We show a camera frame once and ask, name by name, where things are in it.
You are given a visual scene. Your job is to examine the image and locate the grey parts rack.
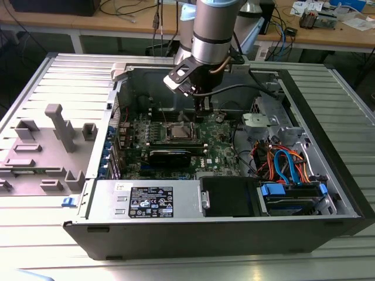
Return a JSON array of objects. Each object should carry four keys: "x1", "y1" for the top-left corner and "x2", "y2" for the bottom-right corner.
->
[{"x1": 0, "y1": 103, "x2": 99, "y2": 197}]

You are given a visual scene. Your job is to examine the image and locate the white printed card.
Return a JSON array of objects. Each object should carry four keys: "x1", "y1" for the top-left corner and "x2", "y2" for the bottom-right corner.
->
[{"x1": 292, "y1": 1, "x2": 323, "y2": 15}]

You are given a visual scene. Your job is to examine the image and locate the hard disk blue carrier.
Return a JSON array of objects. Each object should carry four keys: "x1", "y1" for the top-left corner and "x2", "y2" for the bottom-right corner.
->
[{"x1": 257, "y1": 181, "x2": 329, "y2": 217}]

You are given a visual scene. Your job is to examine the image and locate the blue flat wire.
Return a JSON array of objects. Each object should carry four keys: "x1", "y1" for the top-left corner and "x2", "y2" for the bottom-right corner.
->
[{"x1": 274, "y1": 148, "x2": 304, "y2": 186}]

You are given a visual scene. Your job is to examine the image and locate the red orange wire bundle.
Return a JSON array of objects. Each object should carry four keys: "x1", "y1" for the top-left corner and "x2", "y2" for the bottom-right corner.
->
[{"x1": 251, "y1": 140, "x2": 279, "y2": 180}]

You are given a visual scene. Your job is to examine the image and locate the CPU socket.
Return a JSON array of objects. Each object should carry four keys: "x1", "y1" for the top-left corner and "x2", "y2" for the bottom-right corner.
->
[{"x1": 165, "y1": 120, "x2": 202, "y2": 145}]

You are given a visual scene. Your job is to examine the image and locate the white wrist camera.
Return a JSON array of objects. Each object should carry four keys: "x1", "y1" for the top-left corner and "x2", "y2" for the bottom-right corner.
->
[{"x1": 163, "y1": 66, "x2": 196, "y2": 95}]

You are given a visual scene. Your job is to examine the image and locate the metal locking lever wire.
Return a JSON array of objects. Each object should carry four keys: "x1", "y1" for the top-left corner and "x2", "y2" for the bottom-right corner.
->
[{"x1": 160, "y1": 101, "x2": 169, "y2": 125}]

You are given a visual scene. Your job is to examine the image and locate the black grey PC case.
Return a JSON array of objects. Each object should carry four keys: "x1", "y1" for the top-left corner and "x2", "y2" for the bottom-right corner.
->
[{"x1": 63, "y1": 59, "x2": 375, "y2": 261}]

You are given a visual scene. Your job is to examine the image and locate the pale blue teach pendant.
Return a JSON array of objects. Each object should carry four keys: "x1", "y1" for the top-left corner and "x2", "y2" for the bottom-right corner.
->
[{"x1": 242, "y1": 17, "x2": 264, "y2": 56}]

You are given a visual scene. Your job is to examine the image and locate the black camera cable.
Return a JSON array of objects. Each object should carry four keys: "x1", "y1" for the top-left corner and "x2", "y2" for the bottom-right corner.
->
[{"x1": 192, "y1": 68, "x2": 284, "y2": 99}]

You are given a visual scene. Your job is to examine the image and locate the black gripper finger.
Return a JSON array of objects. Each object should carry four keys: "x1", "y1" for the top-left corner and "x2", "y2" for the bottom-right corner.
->
[{"x1": 195, "y1": 97, "x2": 214, "y2": 124}]

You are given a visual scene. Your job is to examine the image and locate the green RAM stick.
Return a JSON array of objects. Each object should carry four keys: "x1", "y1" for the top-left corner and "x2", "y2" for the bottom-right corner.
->
[{"x1": 13, "y1": 168, "x2": 64, "y2": 176}]

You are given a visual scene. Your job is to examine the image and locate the tall black box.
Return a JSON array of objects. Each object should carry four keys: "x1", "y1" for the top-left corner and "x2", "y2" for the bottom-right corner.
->
[{"x1": 259, "y1": 0, "x2": 276, "y2": 36}]

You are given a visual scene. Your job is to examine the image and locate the silver metal drive cage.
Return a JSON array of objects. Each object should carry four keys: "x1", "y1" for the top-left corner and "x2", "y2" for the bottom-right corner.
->
[{"x1": 240, "y1": 81, "x2": 305, "y2": 147}]

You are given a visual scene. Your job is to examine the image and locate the orange flat wire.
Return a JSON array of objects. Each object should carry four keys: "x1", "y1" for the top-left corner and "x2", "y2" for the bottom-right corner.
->
[{"x1": 292, "y1": 150, "x2": 312, "y2": 184}]

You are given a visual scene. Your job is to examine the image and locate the white papers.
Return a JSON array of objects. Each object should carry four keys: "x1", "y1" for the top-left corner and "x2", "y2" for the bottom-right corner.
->
[{"x1": 342, "y1": 16, "x2": 375, "y2": 32}]

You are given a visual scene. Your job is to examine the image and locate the wide black equipment box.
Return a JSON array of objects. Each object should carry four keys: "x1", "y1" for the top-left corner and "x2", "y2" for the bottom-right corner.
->
[{"x1": 8, "y1": 0, "x2": 102, "y2": 18}]

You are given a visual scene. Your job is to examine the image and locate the brown electronic component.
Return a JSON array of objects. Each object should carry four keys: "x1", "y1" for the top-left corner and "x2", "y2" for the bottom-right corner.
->
[{"x1": 298, "y1": 8, "x2": 319, "y2": 30}]

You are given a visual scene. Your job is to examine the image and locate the silver power supply unit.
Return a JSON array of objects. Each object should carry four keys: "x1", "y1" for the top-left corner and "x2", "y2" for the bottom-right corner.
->
[{"x1": 84, "y1": 179, "x2": 203, "y2": 221}]

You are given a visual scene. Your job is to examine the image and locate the green motherboard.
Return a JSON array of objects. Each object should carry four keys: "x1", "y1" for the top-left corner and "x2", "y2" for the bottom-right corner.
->
[{"x1": 118, "y1": 108, "x2": 246, "y2": 181}]

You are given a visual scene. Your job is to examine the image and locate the black graphics card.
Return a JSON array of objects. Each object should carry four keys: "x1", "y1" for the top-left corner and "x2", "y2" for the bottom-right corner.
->
[{"x1": 139, "y1": 148, "x2": 193, "y2": 176}]

